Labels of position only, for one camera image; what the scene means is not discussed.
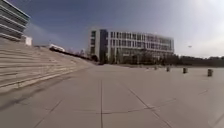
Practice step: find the large white office building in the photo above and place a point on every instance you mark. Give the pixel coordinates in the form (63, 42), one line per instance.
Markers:
(133, 43)

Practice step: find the grey paved plaza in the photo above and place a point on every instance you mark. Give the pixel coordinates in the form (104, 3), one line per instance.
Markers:
(110, 96)

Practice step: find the dark bollard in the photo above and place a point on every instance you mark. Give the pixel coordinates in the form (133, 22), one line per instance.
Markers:
(155, 67)
(210, 72)
(185, 70)
(168, 69)

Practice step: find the low white building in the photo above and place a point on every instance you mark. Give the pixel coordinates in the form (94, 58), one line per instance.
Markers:
(56, 48)

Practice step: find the wide stone steps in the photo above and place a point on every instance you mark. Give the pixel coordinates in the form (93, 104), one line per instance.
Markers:
(30, 65)

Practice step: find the row of dark trees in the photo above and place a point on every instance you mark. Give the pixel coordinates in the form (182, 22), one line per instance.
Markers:
(196, 61)

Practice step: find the grey striped building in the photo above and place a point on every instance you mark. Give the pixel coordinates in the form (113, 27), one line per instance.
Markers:
(11, 21)

